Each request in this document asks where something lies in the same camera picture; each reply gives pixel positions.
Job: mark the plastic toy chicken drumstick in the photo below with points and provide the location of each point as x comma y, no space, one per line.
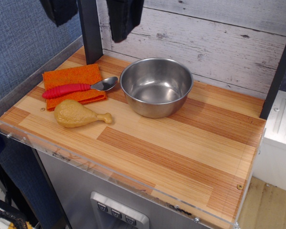
71,114

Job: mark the white ribbed appliance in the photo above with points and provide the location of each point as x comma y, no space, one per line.
270,164

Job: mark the black vertical post right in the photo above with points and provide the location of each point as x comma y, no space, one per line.
274,88

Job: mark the black vertical post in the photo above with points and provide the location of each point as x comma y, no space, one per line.
274,88
90,30

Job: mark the red handled metal spoon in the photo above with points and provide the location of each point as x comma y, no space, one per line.
103,85

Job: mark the orange folded cloth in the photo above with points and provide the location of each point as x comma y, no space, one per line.
88,74

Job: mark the black vertical post left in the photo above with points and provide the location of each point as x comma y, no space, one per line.
90,30

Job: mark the stainless steel cabinet front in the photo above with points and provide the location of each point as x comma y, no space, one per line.
74,185

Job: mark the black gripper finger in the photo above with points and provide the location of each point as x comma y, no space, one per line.
60,11
124,16

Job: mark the stainless steel pot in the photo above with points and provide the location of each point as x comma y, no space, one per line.
156,87

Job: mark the clear acrylic counter guard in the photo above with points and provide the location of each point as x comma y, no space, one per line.
199,167

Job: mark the yellow object bottom left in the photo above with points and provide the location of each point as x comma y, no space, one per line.
12,226

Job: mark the silver button control panel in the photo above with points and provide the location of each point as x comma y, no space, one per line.
112,214

